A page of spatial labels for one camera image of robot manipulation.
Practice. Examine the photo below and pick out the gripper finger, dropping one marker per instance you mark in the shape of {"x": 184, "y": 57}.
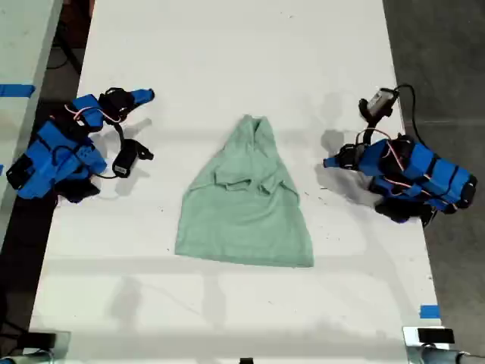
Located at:
{"x": 333, "y": 159}
{"x": 335, "y": 165}
{"x": 143, "y": 93}
{"x": 143, "y": 99}

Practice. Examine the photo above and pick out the pale green T-shirt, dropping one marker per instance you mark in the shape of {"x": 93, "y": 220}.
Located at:
{"x": 242, "y": 216}

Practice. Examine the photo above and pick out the blue and black arm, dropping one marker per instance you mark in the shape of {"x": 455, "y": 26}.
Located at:
{"x": 57, "y": 151}
{"x": 435, "y": 170}

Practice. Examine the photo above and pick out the long blue tape strip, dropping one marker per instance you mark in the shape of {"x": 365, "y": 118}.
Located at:
{"x": 17, "y": 90}

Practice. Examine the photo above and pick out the pale side table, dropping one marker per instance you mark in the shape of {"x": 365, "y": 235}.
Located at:
{"x": 19, "y": 45}

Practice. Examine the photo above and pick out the square blue tape piece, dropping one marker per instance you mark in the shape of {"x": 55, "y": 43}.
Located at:
{"x": 430, "y": 311}

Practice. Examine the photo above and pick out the small black box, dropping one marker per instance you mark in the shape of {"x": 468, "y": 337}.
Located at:
{"x": 435, "y": 335}
{"x": 42, "y": 339}

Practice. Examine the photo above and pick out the metal pipe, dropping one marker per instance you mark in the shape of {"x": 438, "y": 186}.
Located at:
{"x": 439, "y": 356}

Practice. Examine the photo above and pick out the short black camera stalk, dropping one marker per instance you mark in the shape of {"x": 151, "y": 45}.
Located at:
{"x": 373, "y": 123}
{"x": 120, "y": 132}

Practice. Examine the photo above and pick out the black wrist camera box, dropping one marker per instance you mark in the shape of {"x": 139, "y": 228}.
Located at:
{"x": 127, "y": 157}

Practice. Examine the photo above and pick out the grey and black camera box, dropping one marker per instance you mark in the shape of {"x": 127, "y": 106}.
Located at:
{"x": 380, "y": 100}

